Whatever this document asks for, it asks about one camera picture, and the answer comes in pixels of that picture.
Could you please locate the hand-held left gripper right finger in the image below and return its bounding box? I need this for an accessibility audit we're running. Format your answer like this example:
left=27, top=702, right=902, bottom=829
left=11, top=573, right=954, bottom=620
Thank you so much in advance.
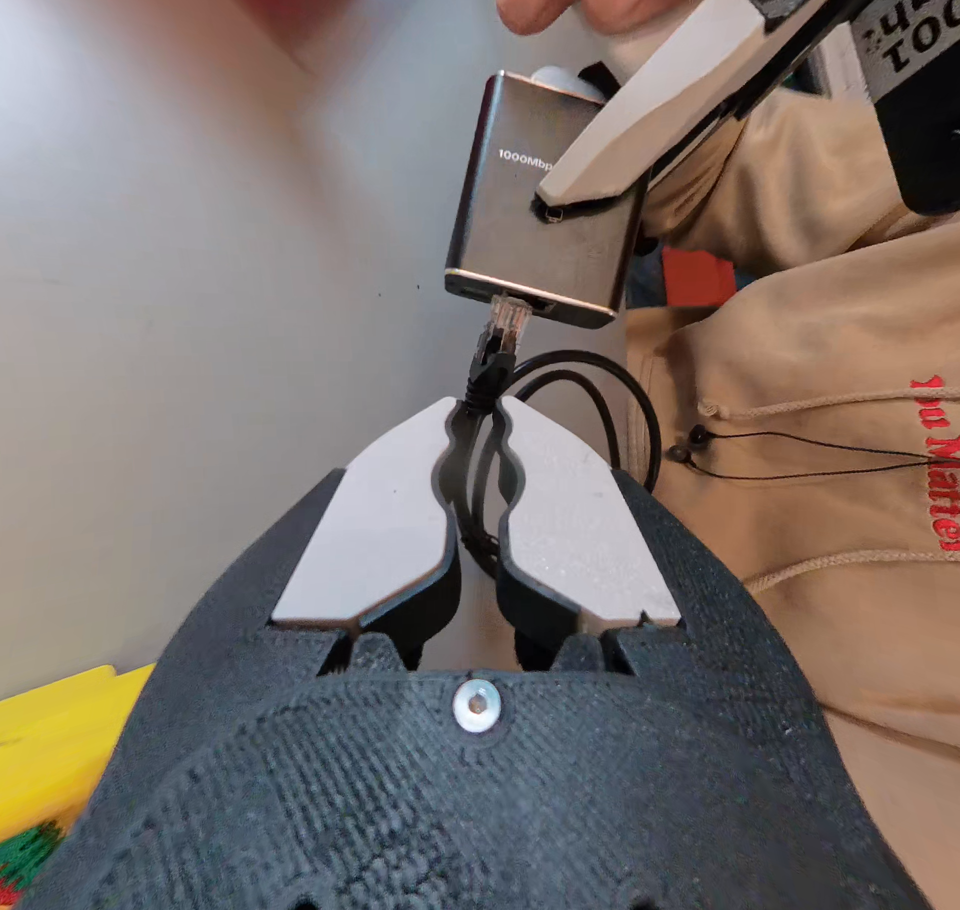
left=496, top=396, right=684, bottom=671

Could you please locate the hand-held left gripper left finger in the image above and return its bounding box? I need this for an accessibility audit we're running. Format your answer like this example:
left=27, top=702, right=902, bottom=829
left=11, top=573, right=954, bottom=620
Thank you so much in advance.
left=270, top=396, right=463, bottom=671

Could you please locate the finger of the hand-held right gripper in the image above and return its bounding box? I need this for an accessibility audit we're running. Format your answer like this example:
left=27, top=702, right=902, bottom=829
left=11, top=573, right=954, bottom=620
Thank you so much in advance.
left=531, top=0, right=768, bottom=225

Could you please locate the black ethernet cable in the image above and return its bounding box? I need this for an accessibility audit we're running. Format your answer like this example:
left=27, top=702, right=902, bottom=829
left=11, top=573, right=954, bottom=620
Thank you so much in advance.
left=450, top=291, right=663, bottom=581

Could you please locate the dark grey ethernet adapter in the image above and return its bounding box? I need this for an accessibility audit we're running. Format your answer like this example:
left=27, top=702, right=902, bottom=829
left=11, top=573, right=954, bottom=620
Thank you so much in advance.
left=444, top=70, right=652, bottom=330

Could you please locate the yellow plastic bin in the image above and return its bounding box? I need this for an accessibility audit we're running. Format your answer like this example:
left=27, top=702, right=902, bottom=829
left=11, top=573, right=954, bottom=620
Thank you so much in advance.
left=0, top=663, right=159, bottom=844

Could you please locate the black beaded cord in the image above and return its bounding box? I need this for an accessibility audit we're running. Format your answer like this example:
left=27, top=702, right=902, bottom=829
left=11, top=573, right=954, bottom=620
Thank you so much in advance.
left=666, top=423, right=935, bottom=485

